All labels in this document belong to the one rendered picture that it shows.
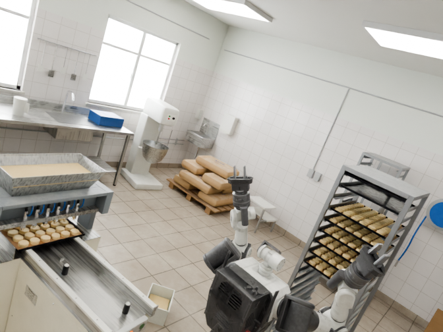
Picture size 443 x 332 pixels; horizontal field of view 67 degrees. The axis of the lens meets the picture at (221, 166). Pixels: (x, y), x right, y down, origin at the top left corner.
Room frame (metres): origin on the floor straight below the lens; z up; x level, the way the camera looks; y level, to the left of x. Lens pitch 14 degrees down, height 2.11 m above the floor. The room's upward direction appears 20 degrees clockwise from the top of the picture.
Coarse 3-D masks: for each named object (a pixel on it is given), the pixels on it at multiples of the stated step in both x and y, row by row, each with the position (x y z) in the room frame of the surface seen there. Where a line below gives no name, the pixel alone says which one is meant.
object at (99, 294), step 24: (24, 264) 1.52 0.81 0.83; (48, 264) 1.57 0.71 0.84; (72, 264) 1.64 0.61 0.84; (24, 288) 1.50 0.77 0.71; (48, 288) 1.41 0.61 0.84; (72, 288) 1.47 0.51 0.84; (96, 288) 1.53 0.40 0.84; (24, 312) 1.48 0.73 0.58; (48, 312) 1.39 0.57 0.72; (72, 312) 1.32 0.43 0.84; (96, 312) 1.37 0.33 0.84; (120, 312) 1.42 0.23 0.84; (144, 312) 1.48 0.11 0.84
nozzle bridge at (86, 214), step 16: (0, 192) 1.53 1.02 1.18; (48, 192) 1.70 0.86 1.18; (64, 192) 1.76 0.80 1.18; (80, 192) 1.84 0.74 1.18; (96, 192) 1.91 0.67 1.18; (112, 192) 2.00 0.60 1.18; (0, 208) 1.41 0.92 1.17; (16, 208) 1.56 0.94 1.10; (64, 208) 1.81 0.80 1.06; (80, 208) 1.89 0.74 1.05; (96, 208) 1.96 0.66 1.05; (0, 224) 1.47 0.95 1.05; (16, 224) 1.53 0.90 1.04; (80, 224) 2.06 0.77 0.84
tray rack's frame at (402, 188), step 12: (348, 168) 2.29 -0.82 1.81; (360, 168) 2.46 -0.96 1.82; (372, 168) 2.76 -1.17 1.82; (372, 180) 2.18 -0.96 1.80; (384, 180) 2.27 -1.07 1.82; (396, 180) 2.51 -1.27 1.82; (396, 192) 2.08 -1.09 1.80; (408, 192) 2.12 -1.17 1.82; (420, 192) 2.33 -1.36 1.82; (420, 204) 2.52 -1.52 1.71; (408, 228) 2.52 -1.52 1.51; (396, 252) 2.51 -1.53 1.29; (360, 312) 2.53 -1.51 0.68
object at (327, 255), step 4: (320, 248) 2.40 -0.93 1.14; (324, 248) 2.41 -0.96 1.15; (316, 252) 2.29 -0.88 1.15; (320, 252) 2.31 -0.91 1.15; (324, 252) 2.38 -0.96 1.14; (328, 252) 2.36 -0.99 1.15; (332, 252) 2.39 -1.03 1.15; (320, 256) 2.29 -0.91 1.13; (324, 256) 2.27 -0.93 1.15; (328, 256) 2.30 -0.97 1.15; (332, 256) 2.34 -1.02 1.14; (336, 256) 2.34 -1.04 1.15; (328, 260) 2.27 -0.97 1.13; (332, 260) 2.25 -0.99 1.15; (336, 260) 2.27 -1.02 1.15; (340, 260) 2.30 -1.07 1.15; (344, 260) 2.37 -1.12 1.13; (332, 264) 2.21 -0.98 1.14; (336, 264) 2.25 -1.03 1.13; (340, 264) 2.24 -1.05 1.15; (344, 264) 2.25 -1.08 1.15; (348, 264) 2.28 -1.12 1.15; (340, 268) 2.17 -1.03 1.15; (344, 268) 2.22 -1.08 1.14
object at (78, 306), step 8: (24, 256) 1.54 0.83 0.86; (32, 256) 1.51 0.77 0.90; (32, 264) 1.50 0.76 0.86; (40, 264) 1.48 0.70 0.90; (40, 272) 1.47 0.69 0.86; (48, 272) 1.44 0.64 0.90; (48, 280) 1.43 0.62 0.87; (56, 280) 1.41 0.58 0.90; (56, 288) 1.40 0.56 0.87; (64, 288) 1.38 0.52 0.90; (64, 296) 1.36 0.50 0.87; (72, 296) 1.34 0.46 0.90; (72, 304) 1.33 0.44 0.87; (80, 304) 1.32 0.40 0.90; (80, 312) 1.30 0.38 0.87; (88, 312) 1.29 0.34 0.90; (88, 320) 1.27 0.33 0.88; (96, 320) 1.26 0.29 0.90; (96, 328) 1.24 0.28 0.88; (104, 328) 1.23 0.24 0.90
